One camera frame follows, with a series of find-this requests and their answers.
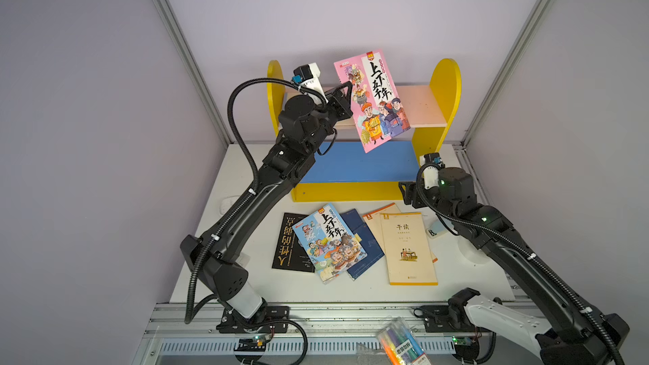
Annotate beige book blue spine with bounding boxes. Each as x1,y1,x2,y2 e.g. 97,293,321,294
282,89,356,130

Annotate pink cartoon cover book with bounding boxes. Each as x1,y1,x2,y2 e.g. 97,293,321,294
334,51,412,153

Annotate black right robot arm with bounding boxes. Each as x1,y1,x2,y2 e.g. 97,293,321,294
398,162,630,364

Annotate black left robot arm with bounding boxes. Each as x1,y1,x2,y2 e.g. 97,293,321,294
180,78,353,326

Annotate beige book orange border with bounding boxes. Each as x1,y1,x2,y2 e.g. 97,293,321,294
363,204,438,264

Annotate light blue stapler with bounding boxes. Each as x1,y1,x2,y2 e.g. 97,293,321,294
427,219,456,237

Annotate yellow pink blue bookshelf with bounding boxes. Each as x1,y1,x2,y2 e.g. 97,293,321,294
291,58,462,203

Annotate beige book yellow border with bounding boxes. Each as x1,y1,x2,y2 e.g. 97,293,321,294
381,213,439,287

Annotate dark blue book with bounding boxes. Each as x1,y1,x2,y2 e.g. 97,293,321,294
341,210,385,281

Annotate clear tape roll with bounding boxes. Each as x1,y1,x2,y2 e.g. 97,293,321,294
457,237,492,266

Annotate blue cartoon cover book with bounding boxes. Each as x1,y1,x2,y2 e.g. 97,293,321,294
292,204,368,284

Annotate black book gold lettering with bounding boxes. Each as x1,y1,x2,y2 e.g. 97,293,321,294
271,213,315,273

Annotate small white alarm clock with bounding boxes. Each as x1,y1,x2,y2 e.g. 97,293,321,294
219,196,238,216

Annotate pack of coloured markers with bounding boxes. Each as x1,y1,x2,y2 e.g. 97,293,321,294
376,318,432,365

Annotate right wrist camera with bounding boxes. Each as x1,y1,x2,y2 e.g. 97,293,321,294
419,153,446,189

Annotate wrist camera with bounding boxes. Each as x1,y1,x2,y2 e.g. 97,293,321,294
419,153,446,189
292,63,326,106

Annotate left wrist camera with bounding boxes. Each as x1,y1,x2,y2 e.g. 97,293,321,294
292,63,326,106

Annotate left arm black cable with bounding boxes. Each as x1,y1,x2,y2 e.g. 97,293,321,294
183,77,331,325

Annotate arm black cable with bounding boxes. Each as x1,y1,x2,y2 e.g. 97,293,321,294
183,77,331,325
414,161,627,365

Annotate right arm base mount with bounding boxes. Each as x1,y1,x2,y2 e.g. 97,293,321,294
412,288,488,334

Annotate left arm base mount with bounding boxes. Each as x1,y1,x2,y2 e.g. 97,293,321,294
216,305,290,353

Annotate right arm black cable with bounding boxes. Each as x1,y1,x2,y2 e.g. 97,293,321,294
414,161,627,365

